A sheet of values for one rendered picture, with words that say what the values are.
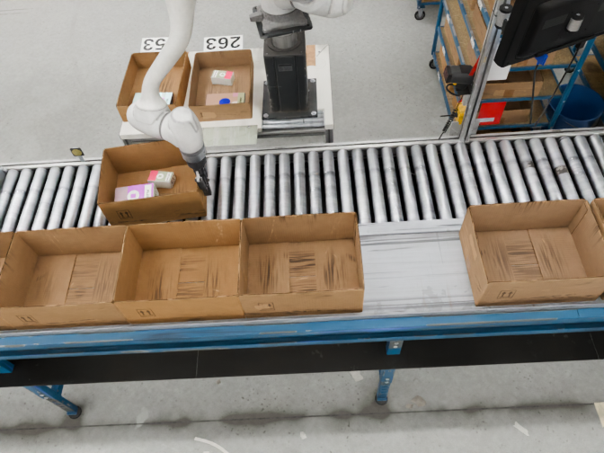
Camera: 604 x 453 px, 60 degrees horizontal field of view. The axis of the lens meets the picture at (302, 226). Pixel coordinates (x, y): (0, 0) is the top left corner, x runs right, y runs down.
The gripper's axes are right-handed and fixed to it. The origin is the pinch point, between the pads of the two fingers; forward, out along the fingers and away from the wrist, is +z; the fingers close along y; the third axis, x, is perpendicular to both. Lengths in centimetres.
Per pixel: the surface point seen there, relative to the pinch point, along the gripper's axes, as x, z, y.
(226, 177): -5.6, 10.8, 14.3
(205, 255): -2.6, -2.8, -32.9
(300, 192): -37.3, 10.6, 3.4
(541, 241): -122, -4, -35
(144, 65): 40, 8, 89
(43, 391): 74, 49, -63
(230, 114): -6.3, 7.0, 48.6
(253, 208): -17.8, 10.6, -3.1
